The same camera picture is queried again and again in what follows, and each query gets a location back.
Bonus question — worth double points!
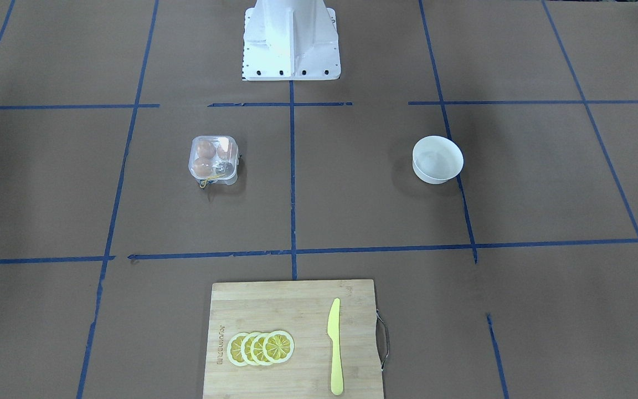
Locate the clear plastic egg box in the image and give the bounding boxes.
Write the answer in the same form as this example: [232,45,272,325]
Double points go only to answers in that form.
[188,135,240,189]

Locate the brown egg in box front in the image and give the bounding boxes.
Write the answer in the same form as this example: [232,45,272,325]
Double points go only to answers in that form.
[192,157,215,179]

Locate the brown egg in box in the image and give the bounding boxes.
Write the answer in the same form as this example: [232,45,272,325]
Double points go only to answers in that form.
[195,140,216,159]
[192,157,215,179]

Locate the brown egg in box rear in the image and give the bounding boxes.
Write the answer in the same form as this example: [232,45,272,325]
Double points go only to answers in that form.
[195,140,216,159]

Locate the wooden cutting board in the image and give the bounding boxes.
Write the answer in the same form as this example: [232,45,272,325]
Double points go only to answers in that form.
[202,279,384,398]

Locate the yellow plastic knife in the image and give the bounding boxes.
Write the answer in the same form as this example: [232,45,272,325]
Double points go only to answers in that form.
[327,298,344,396]

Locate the white bowl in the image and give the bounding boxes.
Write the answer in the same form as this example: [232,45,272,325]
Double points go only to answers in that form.
[411,136,464,185]

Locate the lemon slice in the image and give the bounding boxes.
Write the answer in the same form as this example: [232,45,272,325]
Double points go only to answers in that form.
[226,332,249,367]
[250,332,275,366]
[263,330,295,364]
[240,331,261,366]

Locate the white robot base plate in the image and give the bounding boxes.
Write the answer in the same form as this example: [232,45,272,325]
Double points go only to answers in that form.
[241,1,342,81]

